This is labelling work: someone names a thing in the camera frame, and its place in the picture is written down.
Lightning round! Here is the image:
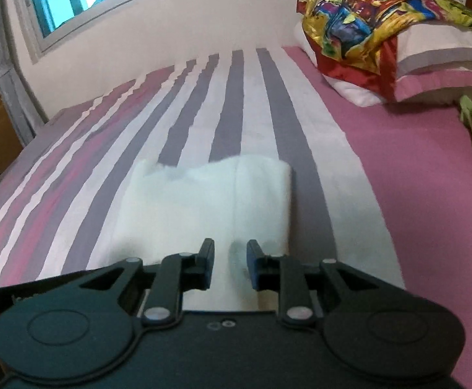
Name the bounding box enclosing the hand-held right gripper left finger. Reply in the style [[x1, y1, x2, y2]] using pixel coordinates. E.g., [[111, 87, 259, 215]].
[[78, 238, 216, 330]]

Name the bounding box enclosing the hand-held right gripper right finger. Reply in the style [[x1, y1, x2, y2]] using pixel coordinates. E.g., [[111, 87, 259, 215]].
[[246, 239, 387, 327]]

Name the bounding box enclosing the white garment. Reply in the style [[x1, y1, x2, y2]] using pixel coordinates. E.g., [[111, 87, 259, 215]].
[[108, 155, 293, 312]]

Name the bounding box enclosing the striped pink grey bed sheet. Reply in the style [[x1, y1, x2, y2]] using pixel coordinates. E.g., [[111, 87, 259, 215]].
[[0, 45, 472, 389]]

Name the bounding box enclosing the colourful shiny printed cloth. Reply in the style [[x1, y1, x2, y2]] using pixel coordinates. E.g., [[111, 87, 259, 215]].
[[296, 0, 472, 102]]

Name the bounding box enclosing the grey curtain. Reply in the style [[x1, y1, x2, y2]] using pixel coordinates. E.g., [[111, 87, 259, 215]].
[[0, 0, 48, 148]]

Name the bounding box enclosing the white pillow with pink border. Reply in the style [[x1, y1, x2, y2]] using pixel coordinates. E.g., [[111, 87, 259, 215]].
[[293, 20, 472, 109]]

